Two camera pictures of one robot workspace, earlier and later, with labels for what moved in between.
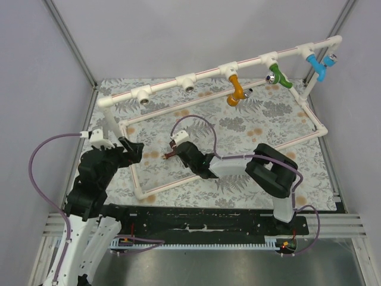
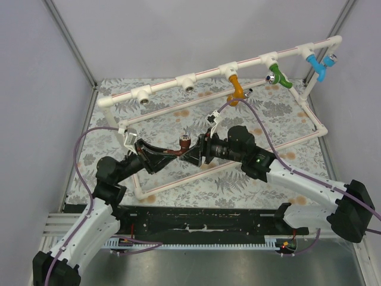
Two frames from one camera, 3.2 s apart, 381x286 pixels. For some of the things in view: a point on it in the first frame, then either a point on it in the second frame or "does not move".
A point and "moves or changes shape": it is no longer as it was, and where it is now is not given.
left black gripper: (125, 152) -> (143, 158)
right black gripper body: (179, 150) -> (202, 149)
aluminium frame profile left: (66, 37) does not move
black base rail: (184, 222) does not move
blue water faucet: (330, 60) does not move
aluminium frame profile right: (341, 18) does not move
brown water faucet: (173, 145) moves or changes shape
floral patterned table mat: (196, 133) does not move
